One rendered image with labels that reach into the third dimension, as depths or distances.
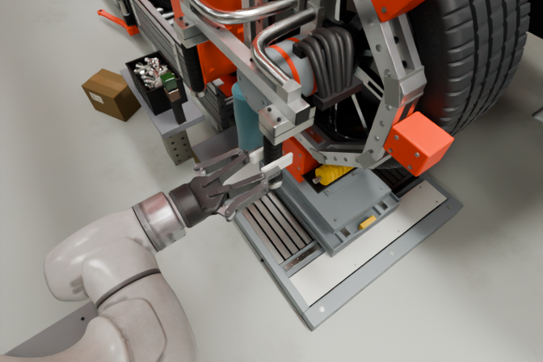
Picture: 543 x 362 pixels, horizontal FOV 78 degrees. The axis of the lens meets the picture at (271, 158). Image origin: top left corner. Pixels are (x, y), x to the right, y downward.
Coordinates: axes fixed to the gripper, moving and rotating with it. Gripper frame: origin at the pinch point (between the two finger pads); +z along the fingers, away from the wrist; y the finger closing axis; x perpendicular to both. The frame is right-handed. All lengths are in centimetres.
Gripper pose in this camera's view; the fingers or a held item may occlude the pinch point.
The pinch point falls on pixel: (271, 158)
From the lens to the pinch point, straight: 66.2
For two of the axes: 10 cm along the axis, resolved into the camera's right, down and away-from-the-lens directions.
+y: 5.7, 6.6, -4.9
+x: 0.0, -6.0, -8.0
